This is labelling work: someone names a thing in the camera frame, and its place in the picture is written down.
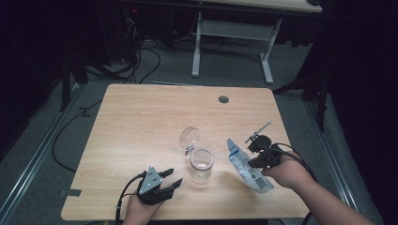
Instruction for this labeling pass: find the metal floor rail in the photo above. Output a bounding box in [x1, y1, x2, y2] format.
[0, 83, 83, 225]
[304, 99, 360, 220]

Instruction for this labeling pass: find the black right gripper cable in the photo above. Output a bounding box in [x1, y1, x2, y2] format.
[264, 142, 317, 225]

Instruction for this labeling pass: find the person's left hand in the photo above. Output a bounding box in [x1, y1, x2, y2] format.
[122, 193, 165, 225]

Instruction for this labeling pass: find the white pouch with blue print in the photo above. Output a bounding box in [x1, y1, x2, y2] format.
[226, 138, 275, 194]

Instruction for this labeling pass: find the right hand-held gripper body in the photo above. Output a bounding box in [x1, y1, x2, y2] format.
[244, 121, 284, 170]

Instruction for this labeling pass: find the dark equipment with red light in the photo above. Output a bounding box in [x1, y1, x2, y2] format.
[120, 4, 148, 64]

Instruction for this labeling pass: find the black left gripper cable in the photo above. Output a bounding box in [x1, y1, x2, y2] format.
[115, 171, 148, 225]

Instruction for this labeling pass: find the black looped floor cable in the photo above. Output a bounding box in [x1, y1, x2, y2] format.
[51, 99, 104, 173]

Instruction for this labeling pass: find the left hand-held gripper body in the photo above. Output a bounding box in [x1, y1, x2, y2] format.
[136, 166, 175, 206]

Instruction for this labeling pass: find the bundle of black cables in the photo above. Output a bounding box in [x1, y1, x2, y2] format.
[120, 15, 162, 85]

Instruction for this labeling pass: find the person's right hand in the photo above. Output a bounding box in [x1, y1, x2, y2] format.
[262, 154, 311, 190]

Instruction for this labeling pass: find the clear glass cup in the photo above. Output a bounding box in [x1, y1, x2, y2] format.
[178, 126, 216, 181]

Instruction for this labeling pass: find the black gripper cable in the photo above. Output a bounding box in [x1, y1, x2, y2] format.
[115, 171, 148, 225]
[264, 142, 317, 225]

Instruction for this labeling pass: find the grey tape strip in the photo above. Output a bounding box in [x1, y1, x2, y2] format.
[59, 187, 83, 198]

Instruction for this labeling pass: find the dark metal stand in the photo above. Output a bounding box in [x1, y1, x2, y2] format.
[59, 52, 90, 113]
[271, 70, 333, 132]

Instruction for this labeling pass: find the white-framed desk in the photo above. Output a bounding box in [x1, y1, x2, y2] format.
[191, 0, 323, 86]

